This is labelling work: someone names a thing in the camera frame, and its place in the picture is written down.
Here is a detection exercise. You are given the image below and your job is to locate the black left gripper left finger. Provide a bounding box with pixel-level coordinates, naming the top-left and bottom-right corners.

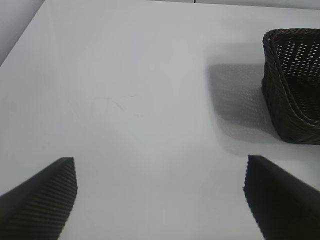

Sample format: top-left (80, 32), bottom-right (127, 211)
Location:
top-left (0, 156), bottom-right (79, 240)

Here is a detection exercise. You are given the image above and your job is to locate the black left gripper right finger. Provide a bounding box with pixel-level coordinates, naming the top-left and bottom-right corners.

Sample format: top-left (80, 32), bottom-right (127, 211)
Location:
top-left (242, 154), bottom-right (320, 240)

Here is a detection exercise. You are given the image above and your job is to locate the dark brown wicker basket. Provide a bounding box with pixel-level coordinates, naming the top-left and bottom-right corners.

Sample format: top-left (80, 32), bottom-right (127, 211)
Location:
top-left (261, 28), bottom-right (320, 146)

